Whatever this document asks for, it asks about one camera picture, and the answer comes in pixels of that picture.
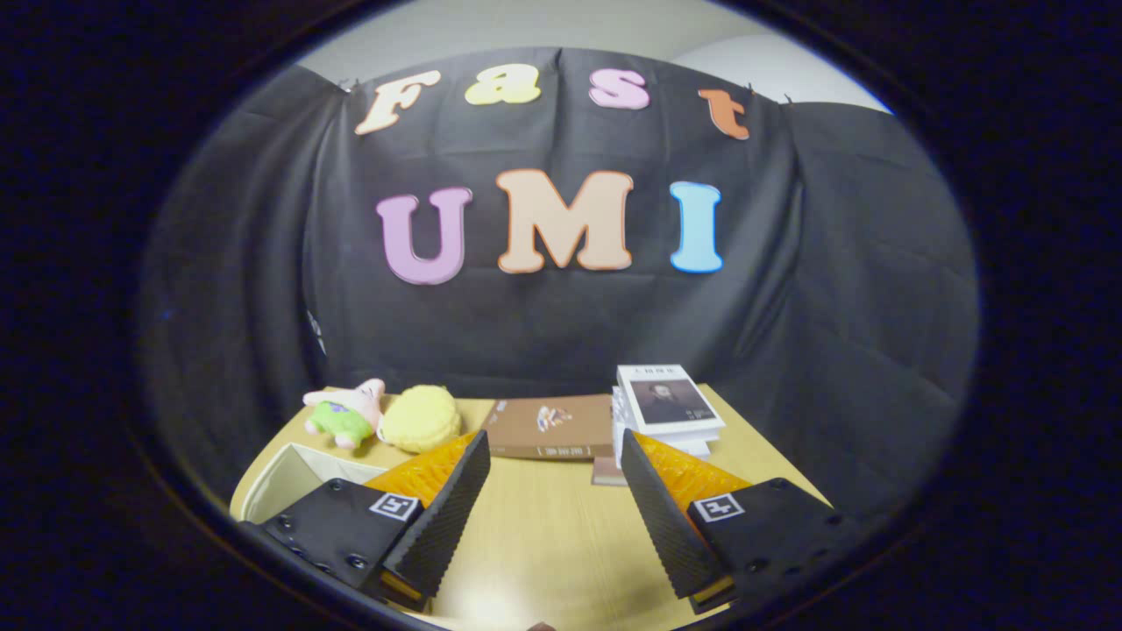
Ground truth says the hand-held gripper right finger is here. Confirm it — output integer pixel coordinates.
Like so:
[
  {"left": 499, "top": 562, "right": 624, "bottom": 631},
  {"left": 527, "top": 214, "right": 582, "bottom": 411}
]
[{"left": 619, "top": 429, "right": 869, "bottom": 614}]

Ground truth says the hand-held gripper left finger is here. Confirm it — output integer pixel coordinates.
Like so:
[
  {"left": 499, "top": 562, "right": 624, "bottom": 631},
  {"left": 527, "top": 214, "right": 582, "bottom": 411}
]
[{"left": 238, "top": 429, "right": 492, "bottom": 613}]

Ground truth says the beige fabric storage box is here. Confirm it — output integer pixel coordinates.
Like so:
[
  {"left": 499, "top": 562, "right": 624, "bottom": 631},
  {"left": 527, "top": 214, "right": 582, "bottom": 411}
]
[{"left": 230, "top": 441, "right": 391, "bottom": 527}]

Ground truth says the plain white book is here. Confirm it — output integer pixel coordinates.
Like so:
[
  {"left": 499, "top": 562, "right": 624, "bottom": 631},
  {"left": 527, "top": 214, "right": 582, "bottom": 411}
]
[{"left": 611, "top": 386, "right": 713, "bottom": 470}]

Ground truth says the round yellow plush toy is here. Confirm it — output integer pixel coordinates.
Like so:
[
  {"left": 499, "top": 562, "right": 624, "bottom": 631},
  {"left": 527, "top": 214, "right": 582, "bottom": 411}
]
[{"left": 378, "top": 384, "right": 463, "bottom": 455}]

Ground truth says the brown book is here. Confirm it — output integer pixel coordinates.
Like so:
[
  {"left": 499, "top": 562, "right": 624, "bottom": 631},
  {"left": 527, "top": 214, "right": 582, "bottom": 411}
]
[{"left": 480, "top": 393, "right": 616, "bottom": 461}]

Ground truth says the pink and green plush toy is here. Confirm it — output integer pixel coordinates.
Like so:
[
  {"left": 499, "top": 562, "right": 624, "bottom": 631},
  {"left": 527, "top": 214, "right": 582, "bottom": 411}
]
[{"left": 302, "top": 378, "right": 387, "bottom": 450}]

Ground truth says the black backdrop cloth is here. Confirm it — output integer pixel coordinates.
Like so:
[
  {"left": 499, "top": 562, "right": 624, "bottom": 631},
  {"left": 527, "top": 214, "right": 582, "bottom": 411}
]
[{"left": 140, "top": 46, "right": 981, "bottom": 527}]

